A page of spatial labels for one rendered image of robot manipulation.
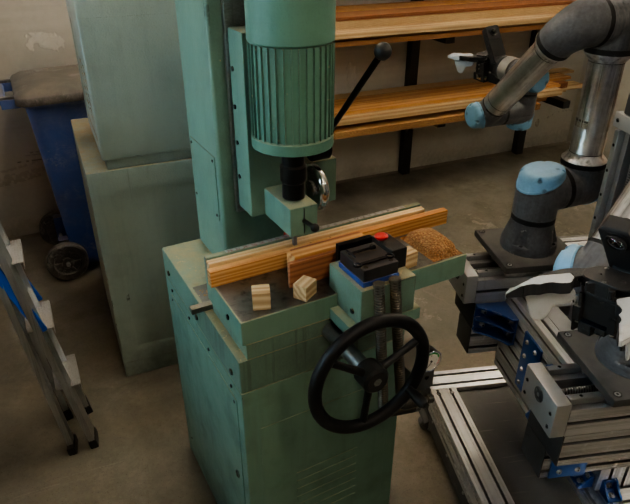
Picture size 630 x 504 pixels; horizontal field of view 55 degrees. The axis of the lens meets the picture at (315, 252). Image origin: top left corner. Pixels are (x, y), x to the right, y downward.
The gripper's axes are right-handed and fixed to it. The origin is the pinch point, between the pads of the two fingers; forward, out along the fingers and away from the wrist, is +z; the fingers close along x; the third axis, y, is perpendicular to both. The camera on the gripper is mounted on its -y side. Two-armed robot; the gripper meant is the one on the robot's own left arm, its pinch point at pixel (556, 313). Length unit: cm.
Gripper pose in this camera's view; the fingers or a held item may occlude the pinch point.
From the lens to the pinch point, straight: 75.4
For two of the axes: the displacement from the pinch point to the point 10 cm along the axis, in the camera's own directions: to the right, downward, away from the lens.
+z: -8.3, 2.8, -4.9
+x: -5.6, -2.9, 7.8
